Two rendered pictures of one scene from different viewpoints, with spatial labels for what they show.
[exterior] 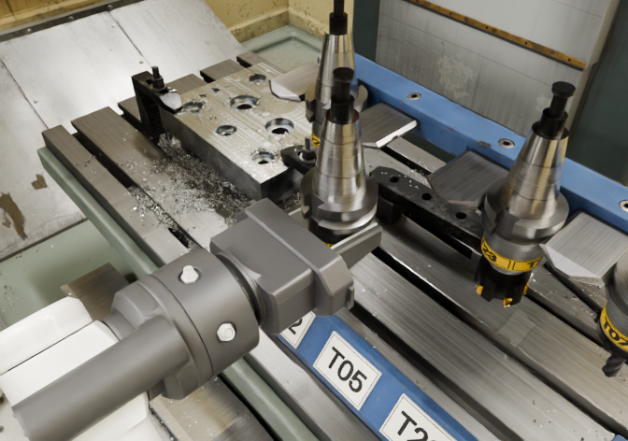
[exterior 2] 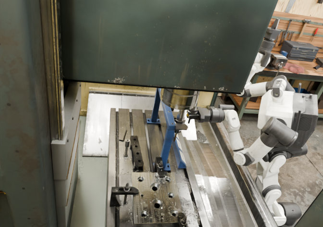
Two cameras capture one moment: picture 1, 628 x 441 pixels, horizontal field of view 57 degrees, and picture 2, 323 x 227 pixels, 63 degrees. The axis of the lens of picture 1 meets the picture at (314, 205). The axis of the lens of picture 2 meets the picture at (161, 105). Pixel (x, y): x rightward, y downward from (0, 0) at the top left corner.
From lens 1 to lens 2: 1.75 m
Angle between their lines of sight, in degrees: 101
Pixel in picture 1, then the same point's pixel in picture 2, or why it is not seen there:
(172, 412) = (202, 185)
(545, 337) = (140, 134)
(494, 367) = (152, 137)
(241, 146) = (170, 186)
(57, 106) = not seen: outside the picture
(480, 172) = not seen: hidden behind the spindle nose
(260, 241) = (204, 112)
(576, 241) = not seen: hidden behind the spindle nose
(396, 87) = (169, 114)
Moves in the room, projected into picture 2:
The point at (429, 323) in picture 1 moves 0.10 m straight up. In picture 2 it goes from (155, 147) to (158, 135)
